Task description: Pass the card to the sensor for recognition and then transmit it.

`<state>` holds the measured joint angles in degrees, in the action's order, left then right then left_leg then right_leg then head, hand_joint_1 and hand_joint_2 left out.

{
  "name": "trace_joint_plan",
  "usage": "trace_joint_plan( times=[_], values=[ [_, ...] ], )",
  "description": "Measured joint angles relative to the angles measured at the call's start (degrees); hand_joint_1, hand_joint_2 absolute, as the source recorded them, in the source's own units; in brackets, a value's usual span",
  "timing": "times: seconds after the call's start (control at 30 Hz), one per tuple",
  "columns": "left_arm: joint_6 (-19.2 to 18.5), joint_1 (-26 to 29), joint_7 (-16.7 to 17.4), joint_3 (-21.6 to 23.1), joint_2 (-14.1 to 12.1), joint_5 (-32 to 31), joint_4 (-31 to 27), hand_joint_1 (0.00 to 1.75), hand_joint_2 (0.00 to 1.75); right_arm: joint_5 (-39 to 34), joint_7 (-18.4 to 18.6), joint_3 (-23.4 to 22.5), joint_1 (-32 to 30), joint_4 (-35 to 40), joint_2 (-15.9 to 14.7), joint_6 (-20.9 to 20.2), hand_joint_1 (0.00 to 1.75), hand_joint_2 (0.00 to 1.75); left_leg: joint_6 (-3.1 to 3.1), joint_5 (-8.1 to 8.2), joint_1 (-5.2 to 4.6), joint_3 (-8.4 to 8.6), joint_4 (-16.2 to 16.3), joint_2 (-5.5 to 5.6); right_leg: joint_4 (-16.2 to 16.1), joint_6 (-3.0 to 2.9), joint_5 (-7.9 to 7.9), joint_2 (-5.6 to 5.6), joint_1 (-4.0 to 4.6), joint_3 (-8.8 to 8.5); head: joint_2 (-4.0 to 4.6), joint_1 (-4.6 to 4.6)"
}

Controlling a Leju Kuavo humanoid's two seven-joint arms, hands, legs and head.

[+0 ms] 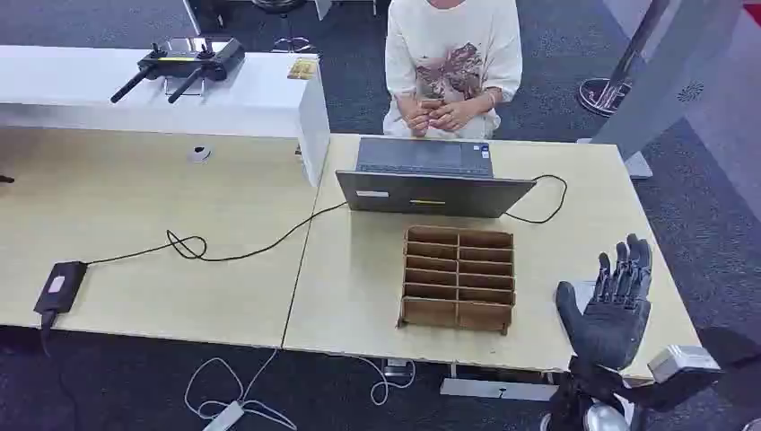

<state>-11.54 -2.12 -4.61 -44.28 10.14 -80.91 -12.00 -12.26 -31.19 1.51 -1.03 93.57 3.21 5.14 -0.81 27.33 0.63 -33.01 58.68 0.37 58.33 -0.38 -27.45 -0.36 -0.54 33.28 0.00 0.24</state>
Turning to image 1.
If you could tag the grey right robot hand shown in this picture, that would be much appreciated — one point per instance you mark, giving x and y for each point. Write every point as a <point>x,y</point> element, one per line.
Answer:
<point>612,327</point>

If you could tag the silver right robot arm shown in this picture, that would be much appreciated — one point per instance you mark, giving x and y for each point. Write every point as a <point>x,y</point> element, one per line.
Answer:
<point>605,419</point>

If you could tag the wooden card sorting box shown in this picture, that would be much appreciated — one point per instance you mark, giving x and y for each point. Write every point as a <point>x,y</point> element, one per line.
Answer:
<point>458,312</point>

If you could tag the grey socket box under desk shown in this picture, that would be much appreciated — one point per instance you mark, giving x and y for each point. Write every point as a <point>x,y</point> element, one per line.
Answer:
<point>396,369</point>

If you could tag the grey open laptop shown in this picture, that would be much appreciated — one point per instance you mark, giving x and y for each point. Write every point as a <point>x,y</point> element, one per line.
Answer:
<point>434,193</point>

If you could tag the stanchion pole with round base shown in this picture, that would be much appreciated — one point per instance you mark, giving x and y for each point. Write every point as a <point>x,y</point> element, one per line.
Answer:
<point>603,98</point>

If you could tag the grey panel stand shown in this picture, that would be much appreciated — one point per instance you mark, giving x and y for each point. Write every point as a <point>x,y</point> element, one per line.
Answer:
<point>672,77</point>

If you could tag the person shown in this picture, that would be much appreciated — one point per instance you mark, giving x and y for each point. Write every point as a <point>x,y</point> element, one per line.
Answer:
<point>452,53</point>

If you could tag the white power strip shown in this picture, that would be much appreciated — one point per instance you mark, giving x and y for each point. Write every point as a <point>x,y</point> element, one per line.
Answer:
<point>223,417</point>

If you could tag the small yellow packet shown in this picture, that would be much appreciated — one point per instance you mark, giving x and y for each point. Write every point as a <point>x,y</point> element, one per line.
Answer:
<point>302,69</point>

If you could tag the white desk shelf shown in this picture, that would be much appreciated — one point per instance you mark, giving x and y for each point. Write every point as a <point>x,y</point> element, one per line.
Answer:
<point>250,101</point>

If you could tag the office chair base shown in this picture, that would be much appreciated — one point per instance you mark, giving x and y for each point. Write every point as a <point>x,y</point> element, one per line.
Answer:
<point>291,43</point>

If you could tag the small white round device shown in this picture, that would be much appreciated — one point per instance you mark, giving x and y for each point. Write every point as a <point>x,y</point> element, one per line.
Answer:
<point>200,154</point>

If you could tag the black remote controller with antennas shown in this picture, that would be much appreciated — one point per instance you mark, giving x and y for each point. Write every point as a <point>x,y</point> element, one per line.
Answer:
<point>208,59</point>

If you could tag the black power adapter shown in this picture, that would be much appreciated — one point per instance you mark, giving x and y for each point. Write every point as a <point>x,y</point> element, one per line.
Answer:
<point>59,288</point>

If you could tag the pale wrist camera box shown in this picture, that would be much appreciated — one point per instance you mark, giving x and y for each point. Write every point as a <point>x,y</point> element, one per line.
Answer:
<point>684,360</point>

